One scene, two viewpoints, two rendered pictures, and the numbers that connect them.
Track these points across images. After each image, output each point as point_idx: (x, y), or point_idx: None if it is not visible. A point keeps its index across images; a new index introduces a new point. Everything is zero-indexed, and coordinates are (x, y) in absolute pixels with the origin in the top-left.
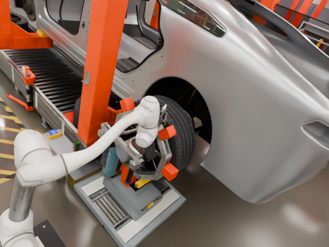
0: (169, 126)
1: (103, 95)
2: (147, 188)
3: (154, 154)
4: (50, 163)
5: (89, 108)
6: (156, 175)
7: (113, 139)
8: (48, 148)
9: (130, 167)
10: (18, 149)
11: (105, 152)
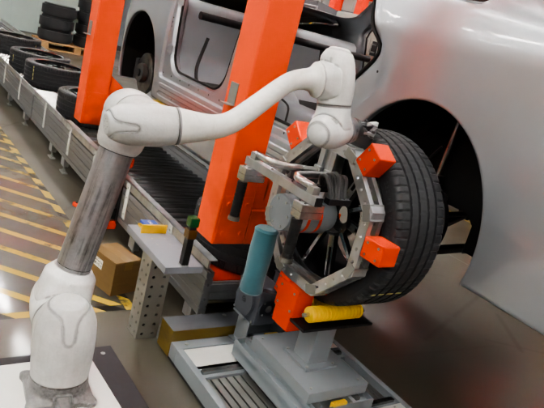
0: None
1: (257, 132)
2: (333, 367)
3: (346, 199)
4: (158, 106)
5: (228, 155)
6: (351, 265)
7: (265, 104)
8: None
9: (294, 214)
10: (112, 99)
11: None
